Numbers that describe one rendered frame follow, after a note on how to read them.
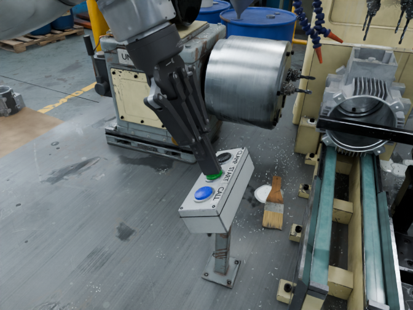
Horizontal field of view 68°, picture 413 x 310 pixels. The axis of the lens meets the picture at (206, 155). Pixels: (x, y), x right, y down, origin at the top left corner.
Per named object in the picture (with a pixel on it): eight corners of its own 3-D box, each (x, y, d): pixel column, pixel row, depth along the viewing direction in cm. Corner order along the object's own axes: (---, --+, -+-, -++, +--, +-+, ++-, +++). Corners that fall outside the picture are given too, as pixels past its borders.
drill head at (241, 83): (195, 93, 114) (193, 21, 99) (295, 109, 103) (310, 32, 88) (164, 125, 95) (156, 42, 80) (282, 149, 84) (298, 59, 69)
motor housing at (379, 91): (318, 115, 99) (332, 57, 87) (382, 126, 93) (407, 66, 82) (311, 149, 84) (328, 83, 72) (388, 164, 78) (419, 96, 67)
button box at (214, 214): (222, 171, 62) (213, 150, 60) (255, 167, 59) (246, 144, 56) (189, 234, 49) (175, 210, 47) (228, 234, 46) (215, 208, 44)
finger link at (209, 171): (204, 135, 48) (203, 138, 47) (220, 171, 51) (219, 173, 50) (188, 138, 49) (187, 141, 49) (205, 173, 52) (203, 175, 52)
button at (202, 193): (201, 194, 51) (198, 186, 50) (217, 192, 49) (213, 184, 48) (195, 206, 48) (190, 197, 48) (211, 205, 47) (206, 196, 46)
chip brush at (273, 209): (268, 176, 93) (268, 174, 92) (285, 179, 92) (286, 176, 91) (261, 227, 77) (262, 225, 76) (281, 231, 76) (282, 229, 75)
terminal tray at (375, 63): (344, 71, 88) (351, 46, 84) (385, 76, 85) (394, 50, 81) (343, 87, 79) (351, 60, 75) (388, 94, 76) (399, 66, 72)
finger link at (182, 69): (157, 75, 45) (161, 71, 46) (188, 138, 50) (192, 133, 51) (179, 67, 43) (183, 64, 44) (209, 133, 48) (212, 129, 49)
